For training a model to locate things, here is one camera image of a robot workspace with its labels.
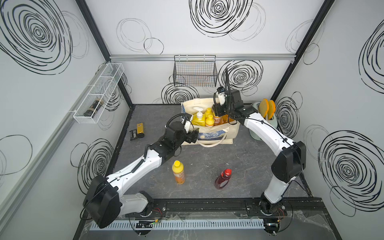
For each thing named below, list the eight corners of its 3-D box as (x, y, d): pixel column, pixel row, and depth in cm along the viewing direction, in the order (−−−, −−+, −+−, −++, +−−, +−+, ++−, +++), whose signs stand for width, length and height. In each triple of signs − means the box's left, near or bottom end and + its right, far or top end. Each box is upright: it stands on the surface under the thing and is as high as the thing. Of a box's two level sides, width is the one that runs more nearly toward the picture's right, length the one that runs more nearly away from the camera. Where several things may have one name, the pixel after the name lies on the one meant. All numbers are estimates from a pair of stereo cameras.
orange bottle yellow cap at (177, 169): (176, 185, 83) (171, 169, 65) (176, 177, 86) (172, 160, 68) (184, 185, 83) (182, 169, 65) (184, 177, 86) (182, 160, 68)
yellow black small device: (131, 140, 102) (129, 137, 98) (132, 128, 108) (130, 124, 105) (144, 137, 103) (142, 134, 100) (144, 126, 110) (142, 122, 106)
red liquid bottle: (217, 191, 81) (223, 179, 67) (214, 184, 83) (219, 172, 69) (227, 186, 83) (234, 174, 68) (223, 180, 85) (229, 167, 70)
